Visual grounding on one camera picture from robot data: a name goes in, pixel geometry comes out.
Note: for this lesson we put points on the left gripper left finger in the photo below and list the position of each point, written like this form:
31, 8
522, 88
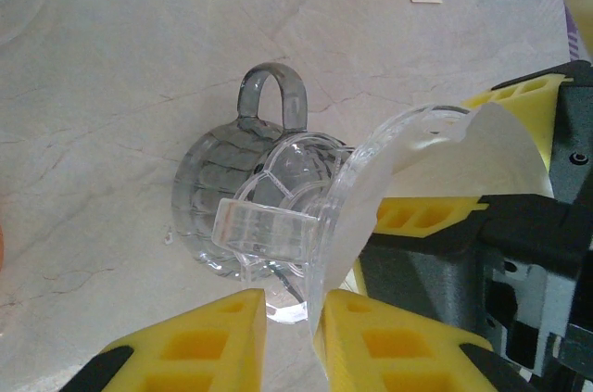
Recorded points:
222, 318

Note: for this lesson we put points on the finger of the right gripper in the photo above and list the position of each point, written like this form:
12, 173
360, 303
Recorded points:
533, 230
574, 142

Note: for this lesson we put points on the clear plastic dripper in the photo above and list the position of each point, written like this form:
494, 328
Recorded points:
259, 230

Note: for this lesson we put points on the grey transparent pitcher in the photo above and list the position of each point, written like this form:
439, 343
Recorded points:
208, 179

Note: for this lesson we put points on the white paper coffee filter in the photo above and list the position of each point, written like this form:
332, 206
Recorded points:
440, 160

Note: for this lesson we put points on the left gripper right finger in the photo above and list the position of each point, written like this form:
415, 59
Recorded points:
343, 350

